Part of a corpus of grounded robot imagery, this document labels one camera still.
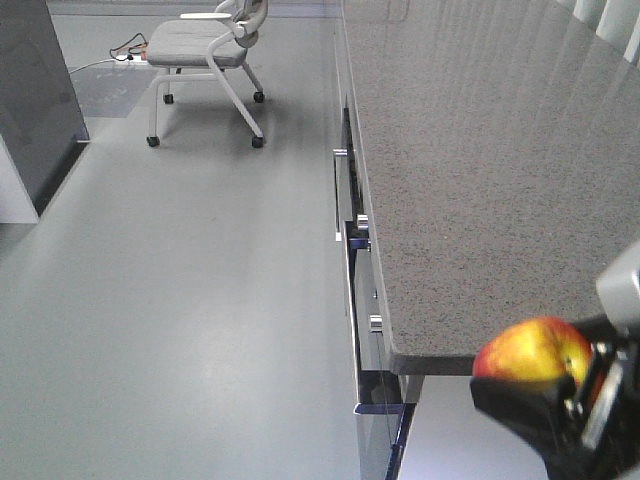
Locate dark grey island panel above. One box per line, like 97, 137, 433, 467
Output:
1, 1, 89, 224

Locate white power strip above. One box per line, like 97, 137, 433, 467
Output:
114, 54, 147, 64

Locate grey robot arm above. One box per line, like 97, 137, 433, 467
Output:
470, 244, 639, 479

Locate grey office chair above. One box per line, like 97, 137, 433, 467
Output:
146, 1, 269, 149

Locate red yellow apple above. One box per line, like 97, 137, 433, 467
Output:
472, 316, 592, 392

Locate grey kitchen counter cabinet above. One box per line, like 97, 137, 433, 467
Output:
341, 1, 639, 479

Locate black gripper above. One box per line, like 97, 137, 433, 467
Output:
470, 313, 639, 479

